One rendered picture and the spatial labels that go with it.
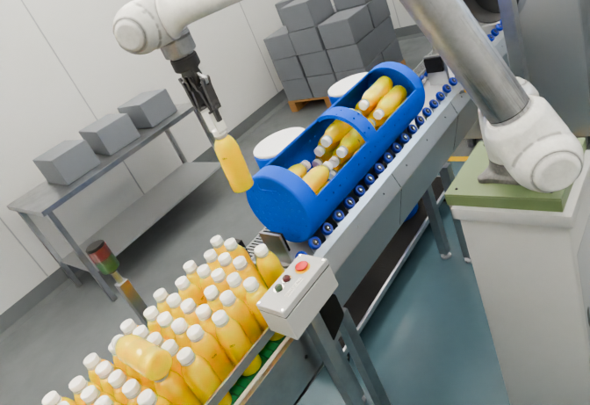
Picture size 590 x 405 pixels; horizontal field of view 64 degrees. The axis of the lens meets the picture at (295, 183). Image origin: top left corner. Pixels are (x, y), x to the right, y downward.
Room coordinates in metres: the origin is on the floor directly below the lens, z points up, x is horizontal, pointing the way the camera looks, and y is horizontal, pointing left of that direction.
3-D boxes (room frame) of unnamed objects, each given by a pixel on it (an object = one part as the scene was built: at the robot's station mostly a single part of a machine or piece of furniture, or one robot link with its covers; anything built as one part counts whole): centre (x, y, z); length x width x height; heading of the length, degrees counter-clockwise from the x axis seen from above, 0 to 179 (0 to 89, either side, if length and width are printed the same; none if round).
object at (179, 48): (1.33, 0.13, 1.72); 0.09 x 0.09 x 0.06
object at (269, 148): (2.14, -0.02, 1.03); 0.28 x 0.28 x 0.01
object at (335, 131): (1.70, -0.25, 1.16); 0.19 x 0.07 x 0.07; 130
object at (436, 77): (2.23, -0.88, 1.00); 0.10 x 0.04 x 0.15; 40
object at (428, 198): (2.10, -0.62, 0.31); 0.06 x 0.06 x 0.63; 40
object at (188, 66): (1.33, 0.13, 1.64); 0.08 x 0.07 x 0.09; 33
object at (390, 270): (2.28, -0.23, 0.08); 1.50 x 0.52 x 0.15; 132
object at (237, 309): (1.07, 0.30, 1.00); 0.07 x 0.07 x 0.19
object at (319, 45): (5.38, -1.02, 0.59); 1.20 x 0.80 x 1.19; 42
